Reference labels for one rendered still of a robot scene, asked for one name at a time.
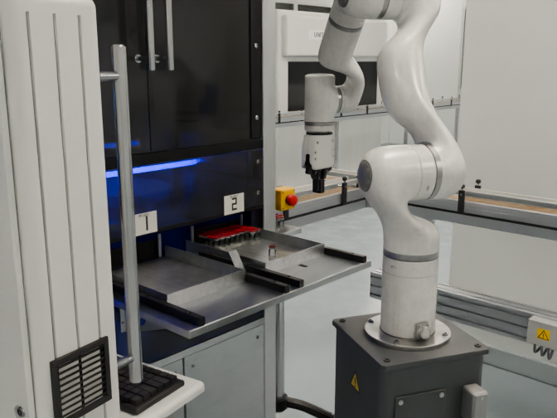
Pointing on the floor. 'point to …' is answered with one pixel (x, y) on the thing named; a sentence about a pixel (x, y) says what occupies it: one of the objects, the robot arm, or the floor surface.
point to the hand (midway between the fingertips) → (318, 186)
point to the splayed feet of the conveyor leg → (302, 407)
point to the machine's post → (263, 218)
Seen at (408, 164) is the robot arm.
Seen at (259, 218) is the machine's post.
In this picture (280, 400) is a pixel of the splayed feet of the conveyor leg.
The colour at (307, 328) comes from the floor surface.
